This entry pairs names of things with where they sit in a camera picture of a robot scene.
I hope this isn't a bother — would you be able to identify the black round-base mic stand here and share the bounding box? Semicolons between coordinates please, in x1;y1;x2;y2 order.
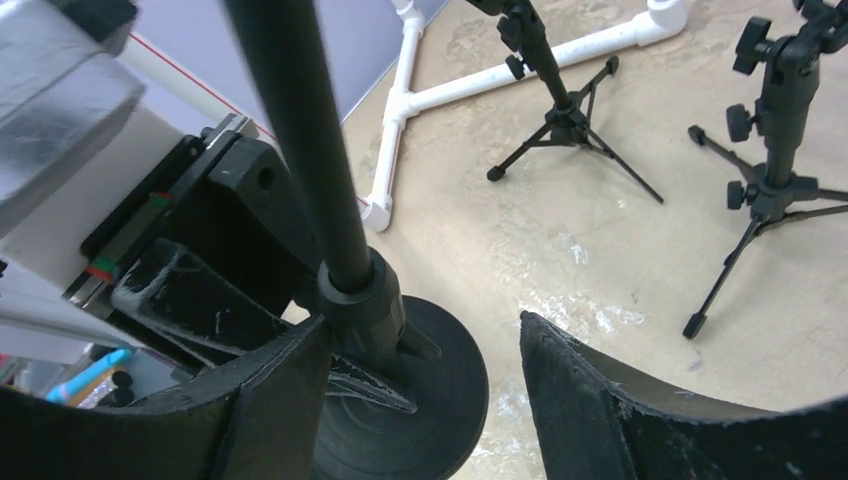
226;1;489;479

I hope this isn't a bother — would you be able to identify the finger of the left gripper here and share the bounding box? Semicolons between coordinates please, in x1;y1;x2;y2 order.
109;237;420;415

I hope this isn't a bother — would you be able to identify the white PVC pipe frame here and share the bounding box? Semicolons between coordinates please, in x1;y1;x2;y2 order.
121;0;688;232

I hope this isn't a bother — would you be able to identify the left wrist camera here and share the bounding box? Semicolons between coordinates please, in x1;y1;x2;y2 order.
1;1;144;234

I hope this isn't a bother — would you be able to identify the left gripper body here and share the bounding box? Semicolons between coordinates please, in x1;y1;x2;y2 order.
65;115;321;321

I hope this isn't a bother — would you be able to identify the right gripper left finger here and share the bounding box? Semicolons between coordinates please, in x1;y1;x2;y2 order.
1;317;331;479

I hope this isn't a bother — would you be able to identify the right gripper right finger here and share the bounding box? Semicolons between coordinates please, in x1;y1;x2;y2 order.
520;311;847;479

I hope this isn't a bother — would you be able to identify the black tripod stand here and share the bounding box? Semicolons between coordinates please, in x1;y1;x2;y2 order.
682;1;847;340
468;0;664;204

